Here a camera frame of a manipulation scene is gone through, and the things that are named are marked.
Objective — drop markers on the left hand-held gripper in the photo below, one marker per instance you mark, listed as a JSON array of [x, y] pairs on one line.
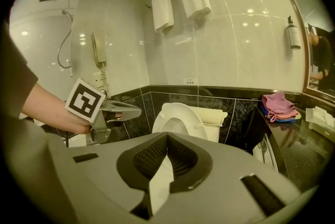
[[83, 100]]

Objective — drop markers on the orange folded cloth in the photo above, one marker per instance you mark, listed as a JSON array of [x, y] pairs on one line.
[[289, 113]]

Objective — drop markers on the person's dark shirt sleeve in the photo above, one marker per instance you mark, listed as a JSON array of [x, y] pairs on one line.
[[15, 73]]

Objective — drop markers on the beige wall telephone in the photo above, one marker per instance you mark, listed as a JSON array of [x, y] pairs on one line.
[[99, 47]]

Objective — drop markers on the pink folded cloth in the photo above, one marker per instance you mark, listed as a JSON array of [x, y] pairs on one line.
[[277, 103]]

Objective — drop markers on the wall soap dispenser bottle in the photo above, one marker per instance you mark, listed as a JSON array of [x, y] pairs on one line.
[[293, 34]]

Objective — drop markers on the person's left hand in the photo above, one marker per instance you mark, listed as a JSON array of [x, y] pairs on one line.
[[117, 115]]

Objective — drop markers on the small wall label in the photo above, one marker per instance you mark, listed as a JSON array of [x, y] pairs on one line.
[[190, 81]]

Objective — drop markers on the white toilet seat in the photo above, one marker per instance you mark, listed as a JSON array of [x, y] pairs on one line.
[[183, 113]]

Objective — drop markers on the wood framed mirror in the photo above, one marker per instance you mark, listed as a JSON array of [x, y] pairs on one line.
[[301, 34]]

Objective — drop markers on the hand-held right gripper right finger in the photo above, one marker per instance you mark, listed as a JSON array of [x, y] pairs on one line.
[[191, 162]]

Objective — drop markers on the white toilet tank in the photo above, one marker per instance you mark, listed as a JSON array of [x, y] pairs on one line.
[[212, 132]]

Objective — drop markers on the dark stone vanity counter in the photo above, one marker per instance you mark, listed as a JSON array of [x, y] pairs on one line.
[[301, 149]]

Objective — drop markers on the blue folded cloth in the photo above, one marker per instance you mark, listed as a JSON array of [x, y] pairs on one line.
[[281, 120]]

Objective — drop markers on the person's left forearm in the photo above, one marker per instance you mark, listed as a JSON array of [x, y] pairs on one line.
[[52, 110]]

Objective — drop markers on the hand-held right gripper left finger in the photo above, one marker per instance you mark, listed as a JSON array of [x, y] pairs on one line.
[[146, 162]]

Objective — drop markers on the white tissue box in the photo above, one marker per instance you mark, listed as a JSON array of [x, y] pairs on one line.
[[320, 118]]

